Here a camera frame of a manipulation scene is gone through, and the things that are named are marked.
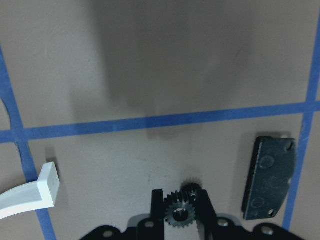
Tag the white curved plastic bracket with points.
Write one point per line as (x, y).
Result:
(32, 196)

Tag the black brake pad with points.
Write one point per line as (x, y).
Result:
(272, 167)

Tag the black bearing gear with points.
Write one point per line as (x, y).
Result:
(191, 186)
(179, 210)

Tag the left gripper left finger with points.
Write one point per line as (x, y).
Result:
(153, 227)

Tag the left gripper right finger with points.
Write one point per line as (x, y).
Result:
(215, 227)

